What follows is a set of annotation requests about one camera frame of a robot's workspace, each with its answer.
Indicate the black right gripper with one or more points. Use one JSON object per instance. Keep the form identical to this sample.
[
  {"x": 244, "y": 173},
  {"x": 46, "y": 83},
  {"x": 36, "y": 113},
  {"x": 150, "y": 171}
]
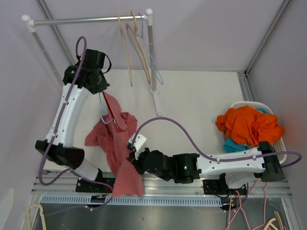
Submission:
[{"x": 137, "y": 162}]

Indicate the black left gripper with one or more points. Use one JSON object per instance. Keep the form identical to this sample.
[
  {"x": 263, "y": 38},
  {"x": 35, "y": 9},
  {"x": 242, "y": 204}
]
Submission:
[{"x": 102, "y": 86}]

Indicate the light blue wire hanger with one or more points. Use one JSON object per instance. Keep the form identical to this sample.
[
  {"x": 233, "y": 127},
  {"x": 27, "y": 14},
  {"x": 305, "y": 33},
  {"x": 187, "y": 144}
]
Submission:
[
  {"x": 155, "y": 73},
  {"x": 105, "y": 113}
]

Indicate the pink t shirt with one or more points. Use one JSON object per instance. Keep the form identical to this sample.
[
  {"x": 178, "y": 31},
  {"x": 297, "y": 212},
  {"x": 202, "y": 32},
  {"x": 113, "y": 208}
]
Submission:
[{"x": 112, "y": 133}]

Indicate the beige wooden hanger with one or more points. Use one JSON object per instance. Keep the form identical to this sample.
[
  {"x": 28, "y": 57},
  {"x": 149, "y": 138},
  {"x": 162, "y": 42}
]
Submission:
[
  {"x": 133, "y": 37},
  {"x": 125, "y": 49}
]

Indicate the teal t shirt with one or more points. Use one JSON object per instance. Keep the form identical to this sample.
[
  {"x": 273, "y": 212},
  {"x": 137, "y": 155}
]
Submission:
[{"x": 233, "y": 146}]

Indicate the orange t shirt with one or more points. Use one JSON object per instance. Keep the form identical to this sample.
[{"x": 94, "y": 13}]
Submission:
[{"x": 272, "y": 131}]

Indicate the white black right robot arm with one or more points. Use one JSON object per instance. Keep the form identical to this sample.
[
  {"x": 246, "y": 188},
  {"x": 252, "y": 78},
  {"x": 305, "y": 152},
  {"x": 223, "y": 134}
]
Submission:
[{"x": 259, "y": 162}]

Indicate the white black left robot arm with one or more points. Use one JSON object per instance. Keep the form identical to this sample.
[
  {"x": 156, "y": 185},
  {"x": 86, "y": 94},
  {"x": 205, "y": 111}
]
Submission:
[{"x": 80, "y": 80}]

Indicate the beige hanger on floor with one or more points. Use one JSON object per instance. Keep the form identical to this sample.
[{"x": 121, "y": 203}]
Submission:
[{"x": 31, "y": 212}]

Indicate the wooden hanger on floor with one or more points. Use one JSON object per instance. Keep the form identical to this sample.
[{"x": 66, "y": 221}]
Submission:
[{"x": 275, "y": 223}]

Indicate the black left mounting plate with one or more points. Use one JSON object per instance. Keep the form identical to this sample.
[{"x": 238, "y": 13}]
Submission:
[{"x": 84, "y": 186}]

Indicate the black mounting plate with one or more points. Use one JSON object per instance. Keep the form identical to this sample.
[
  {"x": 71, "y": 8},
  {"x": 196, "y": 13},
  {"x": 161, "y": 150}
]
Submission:
[
  {"x": 84, "y": 186},
  {"x": 220, "y": 189}
]

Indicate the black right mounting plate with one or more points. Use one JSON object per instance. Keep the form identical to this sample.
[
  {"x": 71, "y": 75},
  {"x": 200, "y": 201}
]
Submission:
[{"x": 220, "y": 189}]

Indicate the metal clothes rack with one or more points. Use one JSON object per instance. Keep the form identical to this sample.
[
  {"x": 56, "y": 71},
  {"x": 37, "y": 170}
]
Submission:
[{"x": 53, "y": 23}]

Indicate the white plastic laundry basket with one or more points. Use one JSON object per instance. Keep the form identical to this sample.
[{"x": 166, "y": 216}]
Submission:
[{"x": 278, "y": 145}]

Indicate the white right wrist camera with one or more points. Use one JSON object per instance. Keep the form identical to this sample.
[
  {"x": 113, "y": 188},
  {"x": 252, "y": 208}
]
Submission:
[{"x": 138, "y": 142}]

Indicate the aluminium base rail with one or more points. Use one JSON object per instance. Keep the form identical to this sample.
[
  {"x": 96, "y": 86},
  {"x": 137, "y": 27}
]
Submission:
[{"x": 154, "y": 186}]

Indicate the white slotted cable duct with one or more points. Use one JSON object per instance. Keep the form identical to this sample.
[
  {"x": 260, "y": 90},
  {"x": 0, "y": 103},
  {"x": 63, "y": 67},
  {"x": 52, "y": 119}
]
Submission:
[{"x": 133, "y": 200}]

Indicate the pink wire hanger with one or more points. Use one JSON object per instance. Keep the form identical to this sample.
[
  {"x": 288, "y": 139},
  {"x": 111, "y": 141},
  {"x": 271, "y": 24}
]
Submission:
[{"x": 240, "y": 209}]

